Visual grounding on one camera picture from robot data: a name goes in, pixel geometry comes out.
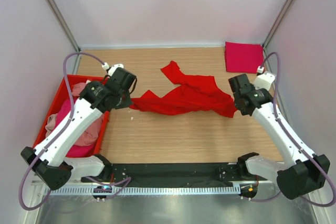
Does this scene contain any red t shirt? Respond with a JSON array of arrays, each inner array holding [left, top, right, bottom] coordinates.
[[130, 61, 237, 118]]

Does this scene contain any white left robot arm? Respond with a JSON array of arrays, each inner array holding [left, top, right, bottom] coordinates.
[[21, 65, 137, 190]]

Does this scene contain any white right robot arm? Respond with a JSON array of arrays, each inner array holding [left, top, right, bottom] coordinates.
[[228, 71, 330, 200]]

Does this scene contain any folded magenta t shirt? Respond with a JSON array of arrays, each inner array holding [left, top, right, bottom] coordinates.
[[224, 42, 263, 73]]

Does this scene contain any light pink t shirt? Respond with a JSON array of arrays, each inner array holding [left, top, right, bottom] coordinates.
[[71, 80, 104, 147]]

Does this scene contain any magenta t shirt in bin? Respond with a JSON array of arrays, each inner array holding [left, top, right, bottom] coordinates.
[[56, 99, 95, 158]]

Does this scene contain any red plastic bin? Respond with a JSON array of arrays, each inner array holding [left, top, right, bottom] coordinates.
[[33, 74, 109, 158]]

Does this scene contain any beige t shirt in bin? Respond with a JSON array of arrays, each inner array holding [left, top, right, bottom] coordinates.
[[45, 113, 57, 137]]

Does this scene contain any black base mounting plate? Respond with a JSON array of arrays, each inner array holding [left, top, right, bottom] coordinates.
[[94, 163, 264, 188]]

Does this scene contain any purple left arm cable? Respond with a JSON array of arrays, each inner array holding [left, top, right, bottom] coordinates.
[[18, 52, 132, 211]]

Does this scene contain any white slotted cable duct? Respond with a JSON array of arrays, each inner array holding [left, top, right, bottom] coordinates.
[[49, 186, 241, 196]]

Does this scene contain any right aluminium frame post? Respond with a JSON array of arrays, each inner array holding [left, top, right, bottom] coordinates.
[[262, 0, 295, 51]]

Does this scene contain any aluminium frame post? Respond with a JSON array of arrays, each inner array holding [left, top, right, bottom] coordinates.
[[262, 0, 295, 51], [45, 0, 80, 51]]

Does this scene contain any left aluminium frame post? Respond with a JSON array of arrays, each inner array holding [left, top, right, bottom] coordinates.
[[45, 0, 80, 51]]

